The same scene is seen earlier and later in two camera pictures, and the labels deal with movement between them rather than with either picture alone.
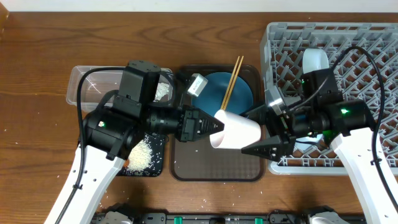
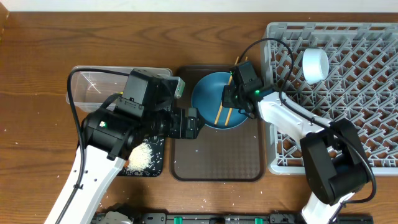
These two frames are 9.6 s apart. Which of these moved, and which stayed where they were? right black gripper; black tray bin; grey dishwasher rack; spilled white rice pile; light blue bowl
Moved: right black gripper
Stayed: spilled white rice pile; black tray bin; light blue bowl; grey dishwasher rack
